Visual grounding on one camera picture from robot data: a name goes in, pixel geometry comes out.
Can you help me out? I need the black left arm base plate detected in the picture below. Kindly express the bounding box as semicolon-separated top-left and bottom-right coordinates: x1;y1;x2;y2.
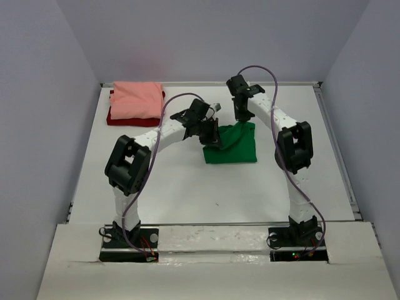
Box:
99;226;159;263

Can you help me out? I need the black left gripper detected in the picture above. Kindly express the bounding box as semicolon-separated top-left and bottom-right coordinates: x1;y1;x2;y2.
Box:
194;118;222;149

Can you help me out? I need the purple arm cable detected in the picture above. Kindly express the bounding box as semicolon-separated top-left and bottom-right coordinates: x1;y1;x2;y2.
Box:
236;65;326;260
120;92;206;260

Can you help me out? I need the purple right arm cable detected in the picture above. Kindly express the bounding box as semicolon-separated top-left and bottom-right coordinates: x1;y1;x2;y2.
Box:
236;65;326;260

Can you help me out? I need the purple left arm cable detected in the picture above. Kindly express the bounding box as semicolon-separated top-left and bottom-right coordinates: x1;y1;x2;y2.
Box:
120;92;206;260

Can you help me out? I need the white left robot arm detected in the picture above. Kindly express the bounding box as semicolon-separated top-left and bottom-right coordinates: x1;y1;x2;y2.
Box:
104;99;223;249

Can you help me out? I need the green t-shirt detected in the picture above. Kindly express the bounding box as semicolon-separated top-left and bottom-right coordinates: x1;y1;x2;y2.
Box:
203;122;258;164

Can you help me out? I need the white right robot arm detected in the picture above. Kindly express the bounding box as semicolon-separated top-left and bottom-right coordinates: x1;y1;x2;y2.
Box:
226;74;323;249

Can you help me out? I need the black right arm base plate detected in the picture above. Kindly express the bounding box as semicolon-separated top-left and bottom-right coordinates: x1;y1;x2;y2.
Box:
266;227;329;263

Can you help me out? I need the dark red folded t-shirt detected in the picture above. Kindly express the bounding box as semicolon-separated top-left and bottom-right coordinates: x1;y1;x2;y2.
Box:
106;108;160;128

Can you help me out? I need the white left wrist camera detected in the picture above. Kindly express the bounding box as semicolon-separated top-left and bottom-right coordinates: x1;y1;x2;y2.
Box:
210;102;221;113

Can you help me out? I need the pink folded t-shirt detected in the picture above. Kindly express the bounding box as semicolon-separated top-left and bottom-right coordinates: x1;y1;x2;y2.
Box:
110;81;164;119

